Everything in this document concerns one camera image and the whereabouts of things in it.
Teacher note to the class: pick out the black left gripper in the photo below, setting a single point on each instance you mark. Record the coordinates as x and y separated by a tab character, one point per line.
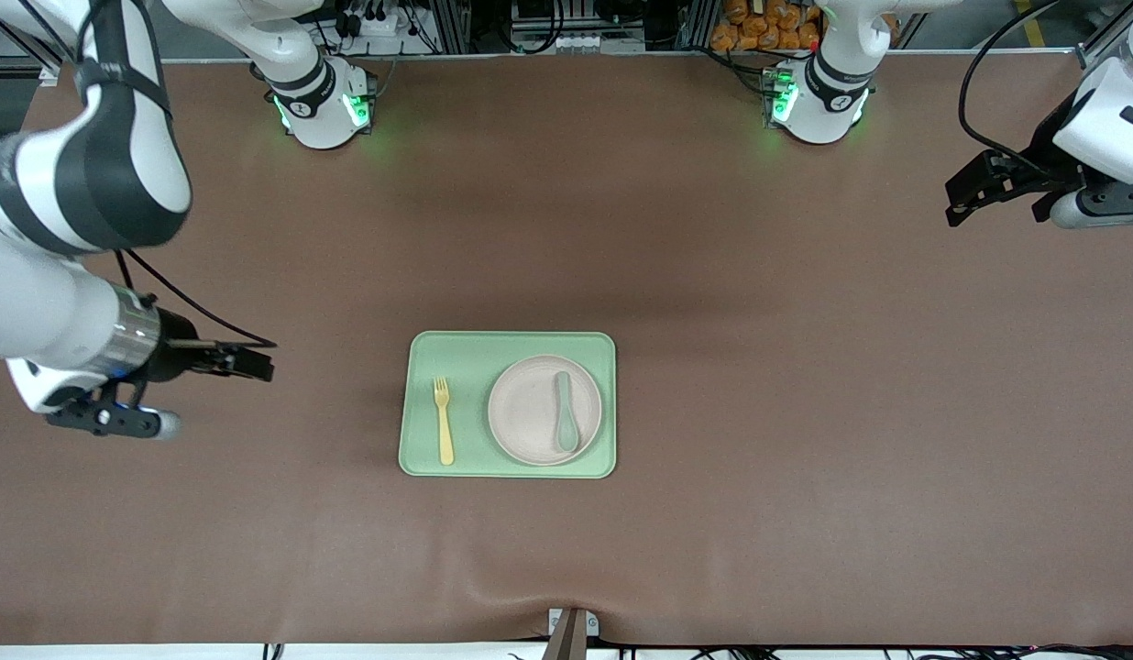
1046	149

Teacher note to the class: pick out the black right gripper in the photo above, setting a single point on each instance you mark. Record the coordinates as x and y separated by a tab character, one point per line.
175	356

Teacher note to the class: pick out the yellow plastic fork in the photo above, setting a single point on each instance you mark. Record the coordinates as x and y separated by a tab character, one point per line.
445	431

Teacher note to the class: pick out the beige round plate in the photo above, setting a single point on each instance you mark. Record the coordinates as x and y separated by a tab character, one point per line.
525	412

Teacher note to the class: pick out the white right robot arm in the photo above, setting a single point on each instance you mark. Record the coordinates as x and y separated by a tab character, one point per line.
35	312

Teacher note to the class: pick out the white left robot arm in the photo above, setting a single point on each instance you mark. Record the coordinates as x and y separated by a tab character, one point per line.
828	92

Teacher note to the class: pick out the brown table mat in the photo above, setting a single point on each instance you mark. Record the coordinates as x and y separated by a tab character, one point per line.
255	513

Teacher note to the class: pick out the light green rectangular tray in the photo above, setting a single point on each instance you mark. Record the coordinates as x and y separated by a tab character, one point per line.
466	357

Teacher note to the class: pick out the pile of orange objects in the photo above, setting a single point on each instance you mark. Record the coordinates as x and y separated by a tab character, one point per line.
759	32

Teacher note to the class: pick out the sage green plastic spoon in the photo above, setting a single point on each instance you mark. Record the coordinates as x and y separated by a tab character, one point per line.
566	431

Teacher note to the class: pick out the white power strip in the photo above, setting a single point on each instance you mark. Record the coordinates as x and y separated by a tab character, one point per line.
383	27

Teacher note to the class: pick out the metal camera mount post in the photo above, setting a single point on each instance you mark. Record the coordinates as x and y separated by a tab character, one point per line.
571	637

